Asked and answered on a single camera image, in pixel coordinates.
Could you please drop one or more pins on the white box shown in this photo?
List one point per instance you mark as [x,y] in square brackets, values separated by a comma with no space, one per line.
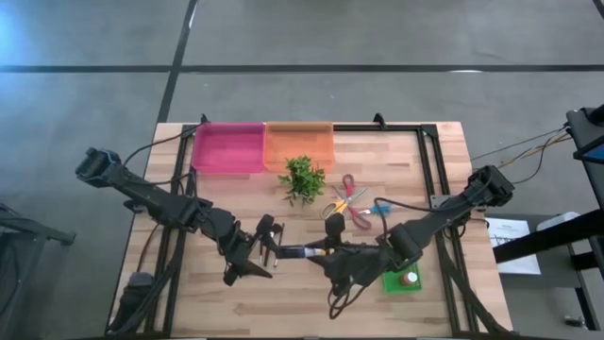
[559,219]

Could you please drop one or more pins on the orange translucent plastic bin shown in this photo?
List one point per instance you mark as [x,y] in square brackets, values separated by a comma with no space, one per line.
[297,141]

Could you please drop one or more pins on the black aluminium table frame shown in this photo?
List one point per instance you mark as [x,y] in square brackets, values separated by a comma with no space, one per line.
[377,128]

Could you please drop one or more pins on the dark grey stand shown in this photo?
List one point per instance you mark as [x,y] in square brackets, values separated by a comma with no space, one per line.
[38,231]

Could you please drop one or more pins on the black equipment cart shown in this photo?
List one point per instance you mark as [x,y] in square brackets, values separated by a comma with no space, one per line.
[542,238]

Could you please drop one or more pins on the red paint bottle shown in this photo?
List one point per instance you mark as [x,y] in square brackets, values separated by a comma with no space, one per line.
[409,279]

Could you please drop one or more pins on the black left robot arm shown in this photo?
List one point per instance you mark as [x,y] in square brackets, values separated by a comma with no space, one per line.
[151,198]

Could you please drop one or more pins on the dark grey power box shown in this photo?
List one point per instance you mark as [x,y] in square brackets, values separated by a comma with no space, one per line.
[138,283]

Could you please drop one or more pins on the white printed paper sheet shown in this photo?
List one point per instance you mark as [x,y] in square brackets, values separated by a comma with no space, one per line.
[519,266]

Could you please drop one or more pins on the thin black paintbrush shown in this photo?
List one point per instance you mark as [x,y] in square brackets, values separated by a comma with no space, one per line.
[281,233]
[260,259]

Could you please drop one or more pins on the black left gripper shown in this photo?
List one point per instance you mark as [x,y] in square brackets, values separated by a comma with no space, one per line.
[236,245]

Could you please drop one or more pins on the green plastic bin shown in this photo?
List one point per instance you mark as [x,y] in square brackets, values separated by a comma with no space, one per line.
[391,285]

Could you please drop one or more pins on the pink translucent plastic bin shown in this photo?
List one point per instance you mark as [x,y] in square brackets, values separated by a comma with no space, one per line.
[229,148]

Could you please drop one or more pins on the small black edge clamp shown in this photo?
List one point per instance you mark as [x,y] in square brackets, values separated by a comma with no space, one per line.
[204,118]
[379,119]

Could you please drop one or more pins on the yellow paint bottle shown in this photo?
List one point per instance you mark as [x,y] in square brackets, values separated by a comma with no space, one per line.
[323,253]

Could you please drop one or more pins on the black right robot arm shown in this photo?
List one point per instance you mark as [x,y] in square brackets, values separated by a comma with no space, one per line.
[443,217]

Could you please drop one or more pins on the blue lit screen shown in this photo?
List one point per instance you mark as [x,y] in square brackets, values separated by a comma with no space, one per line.
[595,153]

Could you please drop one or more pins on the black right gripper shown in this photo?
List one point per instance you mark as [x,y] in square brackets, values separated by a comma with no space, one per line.
[361,264]

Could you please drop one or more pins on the green plant in white pot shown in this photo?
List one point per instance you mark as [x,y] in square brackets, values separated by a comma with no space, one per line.
[304,181]

